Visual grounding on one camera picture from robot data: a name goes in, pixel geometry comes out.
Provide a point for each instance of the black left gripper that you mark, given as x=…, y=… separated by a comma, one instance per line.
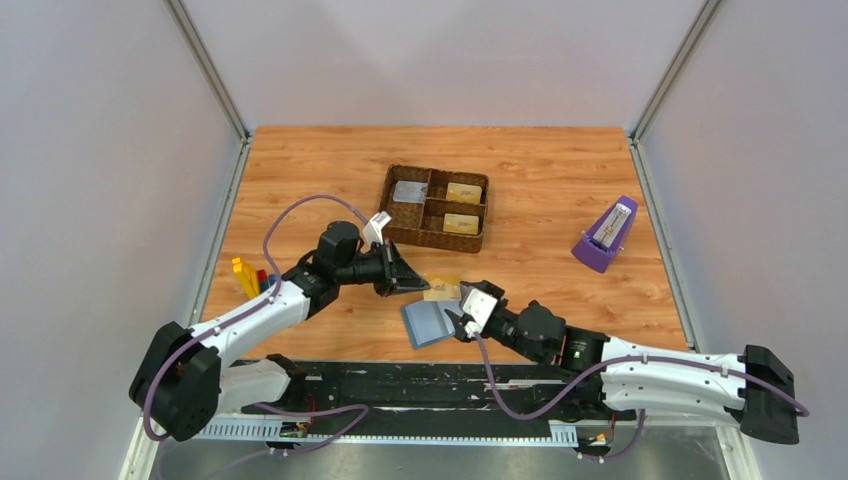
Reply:
x=396, y=275

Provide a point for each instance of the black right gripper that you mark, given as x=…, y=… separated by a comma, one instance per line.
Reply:
x=460, y=333

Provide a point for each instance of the teal leather card holder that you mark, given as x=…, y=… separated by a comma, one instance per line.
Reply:
x=427, y=322

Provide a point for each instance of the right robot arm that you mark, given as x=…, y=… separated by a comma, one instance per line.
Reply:
x=753, y=389

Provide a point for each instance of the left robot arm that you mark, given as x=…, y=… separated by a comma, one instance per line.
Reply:
x=189, y=375

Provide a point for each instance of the silver card in basket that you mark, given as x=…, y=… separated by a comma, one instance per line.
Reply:
x=411, y=192

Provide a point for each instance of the gold card in basket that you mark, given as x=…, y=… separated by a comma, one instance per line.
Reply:
x=465, y=193

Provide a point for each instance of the brown woven divided basket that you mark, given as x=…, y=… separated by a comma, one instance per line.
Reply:
x=421, y=224

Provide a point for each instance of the yellow toy block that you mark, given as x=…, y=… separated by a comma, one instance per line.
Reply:
x=247, y=276

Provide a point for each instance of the purple metronome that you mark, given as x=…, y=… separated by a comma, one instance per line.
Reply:
x=599, y=246

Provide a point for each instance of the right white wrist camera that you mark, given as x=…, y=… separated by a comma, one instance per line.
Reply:
x=478, y=302

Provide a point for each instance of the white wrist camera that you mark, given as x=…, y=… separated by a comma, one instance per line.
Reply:
x=478, y=302
x=373, y=229

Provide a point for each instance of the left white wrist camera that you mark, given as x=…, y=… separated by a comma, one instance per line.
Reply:
x=373, y=229

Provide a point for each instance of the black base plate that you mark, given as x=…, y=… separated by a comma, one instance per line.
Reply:
x=453, y=399

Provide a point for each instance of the white slotted cable duct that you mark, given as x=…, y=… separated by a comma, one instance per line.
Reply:
x=280, y=429

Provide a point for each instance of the aluminium frame rail left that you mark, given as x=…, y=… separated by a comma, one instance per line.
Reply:
x=151, y=184

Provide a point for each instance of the aluminium frame rail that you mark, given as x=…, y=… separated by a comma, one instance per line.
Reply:
x=151, y=184
x=656, y=187

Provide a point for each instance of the aluminium frame rail right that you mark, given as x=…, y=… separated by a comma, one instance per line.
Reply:
x=656, y=187

